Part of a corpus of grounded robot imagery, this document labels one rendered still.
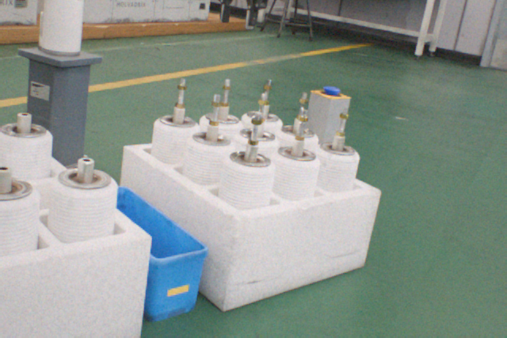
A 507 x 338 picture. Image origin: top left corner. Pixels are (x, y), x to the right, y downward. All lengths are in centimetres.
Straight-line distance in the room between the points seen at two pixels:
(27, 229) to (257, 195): 41
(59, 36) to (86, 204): 74
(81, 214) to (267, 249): 36
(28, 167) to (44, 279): 28
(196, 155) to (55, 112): 52
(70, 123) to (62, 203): 71
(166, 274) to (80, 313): 16
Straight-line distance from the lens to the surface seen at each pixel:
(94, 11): 392
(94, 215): 89
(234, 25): 529
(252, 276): 110
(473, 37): 613
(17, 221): 85
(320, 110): 147
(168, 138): 123
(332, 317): 115
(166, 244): 114
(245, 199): 107
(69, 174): 93
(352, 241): 128
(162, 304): 104
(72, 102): 158
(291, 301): 117
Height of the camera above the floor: 59
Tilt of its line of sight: 17 degrees down
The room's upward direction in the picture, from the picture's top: 9 degrees clockwise
